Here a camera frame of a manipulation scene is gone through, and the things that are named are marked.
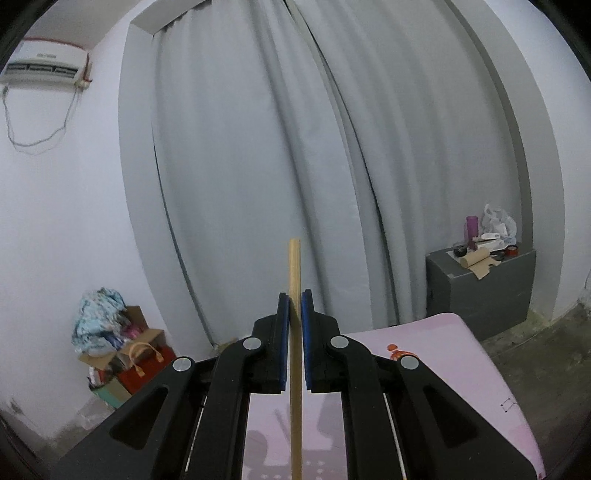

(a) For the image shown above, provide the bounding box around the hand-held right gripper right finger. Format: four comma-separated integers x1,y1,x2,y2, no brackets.
300,289,539,480

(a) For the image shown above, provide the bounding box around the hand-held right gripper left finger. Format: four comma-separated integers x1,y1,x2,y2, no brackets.
48,292,293,480

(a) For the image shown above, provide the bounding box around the long bamboo chopstick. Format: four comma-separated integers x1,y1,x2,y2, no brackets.
287,237,304,480

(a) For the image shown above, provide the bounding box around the red paper gift bag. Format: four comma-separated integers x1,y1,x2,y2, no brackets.
117,342,177,395

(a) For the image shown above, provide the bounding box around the open cardboard box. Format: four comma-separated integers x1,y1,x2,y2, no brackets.
78,305,167,370

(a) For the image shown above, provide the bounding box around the teal paper box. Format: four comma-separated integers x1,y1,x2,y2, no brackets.
90,376,132,409

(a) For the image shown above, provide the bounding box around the grey cabinet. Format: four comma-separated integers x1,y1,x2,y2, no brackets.
425,248,537,341

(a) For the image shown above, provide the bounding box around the pile of patterned clothes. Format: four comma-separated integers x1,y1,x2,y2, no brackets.
71,287,127,356

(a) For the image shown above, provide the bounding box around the brown paper roll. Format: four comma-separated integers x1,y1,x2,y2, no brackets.
457,249,504,280

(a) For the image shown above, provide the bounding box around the grey curtain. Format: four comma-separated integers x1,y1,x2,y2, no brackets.
150,0,400,347
286,0,525,324

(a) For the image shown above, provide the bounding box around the white plastic bag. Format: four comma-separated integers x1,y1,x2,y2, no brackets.
481,203,518,245

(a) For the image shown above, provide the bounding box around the thin grey cable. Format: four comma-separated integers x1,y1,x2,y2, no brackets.
2,85,79,155

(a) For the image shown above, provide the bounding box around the white wall air conditioner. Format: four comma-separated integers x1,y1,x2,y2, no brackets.
0,39,93,90

